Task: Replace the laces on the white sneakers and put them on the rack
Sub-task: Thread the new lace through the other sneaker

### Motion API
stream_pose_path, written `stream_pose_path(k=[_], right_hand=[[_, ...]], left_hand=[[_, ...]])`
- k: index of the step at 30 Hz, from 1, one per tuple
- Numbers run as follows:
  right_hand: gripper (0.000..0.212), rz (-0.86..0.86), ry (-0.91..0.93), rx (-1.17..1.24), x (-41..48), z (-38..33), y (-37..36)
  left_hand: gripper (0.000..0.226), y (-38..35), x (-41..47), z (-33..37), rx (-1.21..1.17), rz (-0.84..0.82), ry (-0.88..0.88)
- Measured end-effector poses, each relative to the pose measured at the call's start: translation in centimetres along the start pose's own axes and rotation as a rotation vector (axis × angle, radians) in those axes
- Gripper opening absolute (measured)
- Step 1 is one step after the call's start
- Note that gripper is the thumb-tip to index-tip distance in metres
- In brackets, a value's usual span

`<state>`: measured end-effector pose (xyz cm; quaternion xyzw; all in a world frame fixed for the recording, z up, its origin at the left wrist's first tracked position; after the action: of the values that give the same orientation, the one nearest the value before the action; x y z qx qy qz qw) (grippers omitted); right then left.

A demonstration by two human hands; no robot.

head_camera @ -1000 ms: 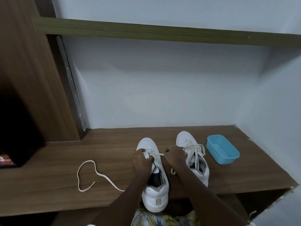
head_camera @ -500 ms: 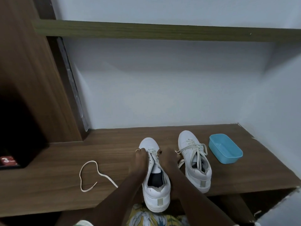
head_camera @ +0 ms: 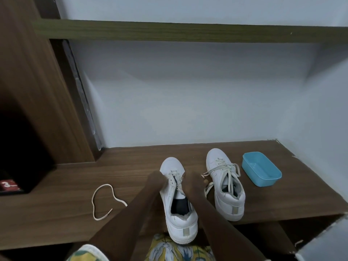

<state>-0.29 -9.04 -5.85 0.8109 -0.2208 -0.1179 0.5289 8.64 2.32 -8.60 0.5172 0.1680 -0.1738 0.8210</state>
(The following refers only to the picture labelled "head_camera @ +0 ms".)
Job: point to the person's left hand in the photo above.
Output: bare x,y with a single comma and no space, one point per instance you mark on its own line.
155,183

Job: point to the person's right hand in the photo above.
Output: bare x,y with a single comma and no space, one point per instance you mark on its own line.
195,187

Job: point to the cream shoelace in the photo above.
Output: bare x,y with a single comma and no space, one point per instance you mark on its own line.
102,187
225,171

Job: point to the white sneaker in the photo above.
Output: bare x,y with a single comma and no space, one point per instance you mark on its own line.
182,233
231,209

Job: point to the blue plastic basket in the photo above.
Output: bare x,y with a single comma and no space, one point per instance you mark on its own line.
262,182

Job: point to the person's left forearm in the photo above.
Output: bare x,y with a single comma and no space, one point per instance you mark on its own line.
122,225

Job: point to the person's right forearm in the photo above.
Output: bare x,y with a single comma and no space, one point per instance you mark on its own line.
225,233

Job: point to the wooden wall shelf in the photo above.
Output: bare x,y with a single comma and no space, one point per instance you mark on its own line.
190,31

